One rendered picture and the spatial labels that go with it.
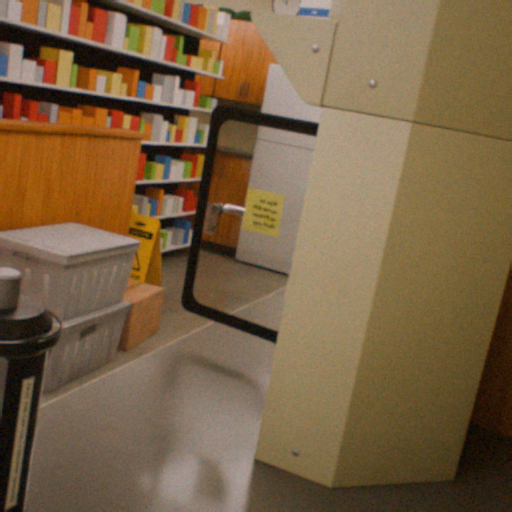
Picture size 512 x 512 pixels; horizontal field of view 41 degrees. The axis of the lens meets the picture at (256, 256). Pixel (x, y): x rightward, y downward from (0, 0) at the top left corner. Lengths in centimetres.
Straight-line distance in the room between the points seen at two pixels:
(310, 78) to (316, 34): 5
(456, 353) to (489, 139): 28
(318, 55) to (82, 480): 57
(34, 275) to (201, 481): 233
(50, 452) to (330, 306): 39
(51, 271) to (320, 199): 231
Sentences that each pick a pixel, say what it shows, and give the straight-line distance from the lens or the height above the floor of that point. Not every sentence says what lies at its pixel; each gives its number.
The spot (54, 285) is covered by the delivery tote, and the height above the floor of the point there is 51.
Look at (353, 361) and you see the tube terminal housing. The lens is 86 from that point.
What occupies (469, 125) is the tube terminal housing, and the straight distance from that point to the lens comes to 87.
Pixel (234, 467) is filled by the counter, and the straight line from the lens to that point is 93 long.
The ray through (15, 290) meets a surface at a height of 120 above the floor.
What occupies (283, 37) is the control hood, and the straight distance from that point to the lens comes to 87.
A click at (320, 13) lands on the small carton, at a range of 95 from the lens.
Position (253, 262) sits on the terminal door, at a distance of 124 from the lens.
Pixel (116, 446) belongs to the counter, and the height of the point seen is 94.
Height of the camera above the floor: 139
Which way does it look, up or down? 12 degrees down
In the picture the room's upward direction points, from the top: 10 degrees clockwise
